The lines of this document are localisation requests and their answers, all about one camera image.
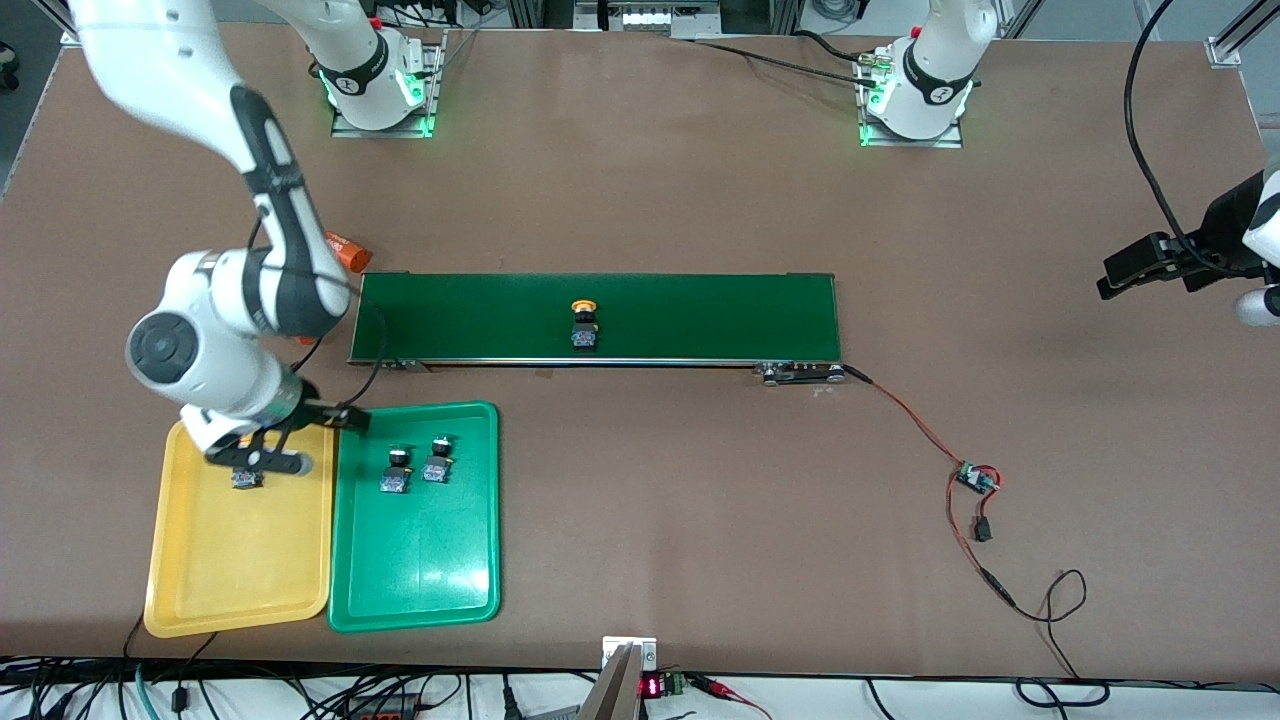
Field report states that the black looped cable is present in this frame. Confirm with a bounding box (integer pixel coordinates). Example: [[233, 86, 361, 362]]
[[1015, 678, 1111, 709]]

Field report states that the grey metal camera mount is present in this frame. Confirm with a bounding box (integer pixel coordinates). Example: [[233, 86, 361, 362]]
[[578, 636, 659, 720]]

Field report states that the red black clip lead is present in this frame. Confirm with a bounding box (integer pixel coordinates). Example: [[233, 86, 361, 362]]
[[688, 674, 773, 720]]

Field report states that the red black power strip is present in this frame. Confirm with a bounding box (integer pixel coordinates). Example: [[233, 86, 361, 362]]
[[345, 695, 419, 720]]

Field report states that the green plastic tray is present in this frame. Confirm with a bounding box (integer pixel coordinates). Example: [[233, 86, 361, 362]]
[[328, 400, 501, 634]]

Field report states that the aluminium frame profile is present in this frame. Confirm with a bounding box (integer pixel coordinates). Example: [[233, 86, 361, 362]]
[[1207, 0, 1280, 69], [30, 0, 83, 47]]

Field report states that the green conveyor belt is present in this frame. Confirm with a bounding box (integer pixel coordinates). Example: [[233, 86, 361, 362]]
[[347, 270, 846, 386]]

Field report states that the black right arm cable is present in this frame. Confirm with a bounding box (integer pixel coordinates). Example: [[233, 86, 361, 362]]
[[245, 215, 389, 413]]

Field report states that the red black conveyor wire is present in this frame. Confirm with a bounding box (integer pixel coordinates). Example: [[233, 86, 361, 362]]
[[843, 366, 1089, 681]]

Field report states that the black cable across table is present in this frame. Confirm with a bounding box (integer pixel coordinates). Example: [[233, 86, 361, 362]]
[[688, 38, 881, 91]]

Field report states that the yellow plastic tray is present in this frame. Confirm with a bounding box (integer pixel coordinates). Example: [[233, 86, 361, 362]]
[[143, 401, 336, 639]]

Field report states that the aluminium rack with lights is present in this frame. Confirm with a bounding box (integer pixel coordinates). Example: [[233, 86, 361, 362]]
[[505, 0, 801, 41]]

